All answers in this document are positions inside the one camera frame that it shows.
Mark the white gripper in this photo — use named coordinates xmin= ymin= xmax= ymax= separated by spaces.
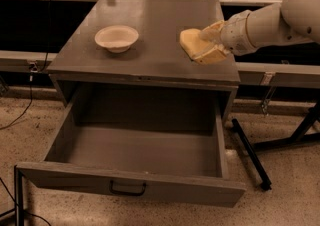
xmin=192 ymin=10 xmax=257 ymax=65

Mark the yellow sponge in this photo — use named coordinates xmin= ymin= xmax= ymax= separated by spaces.
xmin=180 ymin=28 xmax=213 ymax=60

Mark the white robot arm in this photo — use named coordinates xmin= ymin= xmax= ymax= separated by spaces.
xmin=192 ymin=0 xmax=320 ymax=64

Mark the grey cabinet counter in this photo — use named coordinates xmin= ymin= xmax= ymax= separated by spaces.
xmin=48 ymin=0 xmax=240 ymax=118

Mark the grey open drawer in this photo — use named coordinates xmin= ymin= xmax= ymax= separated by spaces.
xmin=17 ymin=83 xmax=246 ymax=207

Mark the white bowl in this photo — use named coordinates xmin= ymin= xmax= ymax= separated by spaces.
xmin=95 ymin=25 xmax=139 ymax=53

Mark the black stand base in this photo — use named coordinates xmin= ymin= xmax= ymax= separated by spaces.
xmin=232 ymin=101 xmax=320 ymax=191

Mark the black drawer handle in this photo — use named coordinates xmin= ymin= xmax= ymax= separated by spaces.
xmin=109 ymin=180 xmax=146 ymax=197

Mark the black metal frame leg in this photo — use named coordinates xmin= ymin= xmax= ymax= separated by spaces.
xmin=14 ymin=167 xmax=24 ymax=226

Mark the black floor cable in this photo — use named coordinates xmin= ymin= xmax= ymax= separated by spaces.
xmin=0 ymin=178 xmax=52 ymax=226

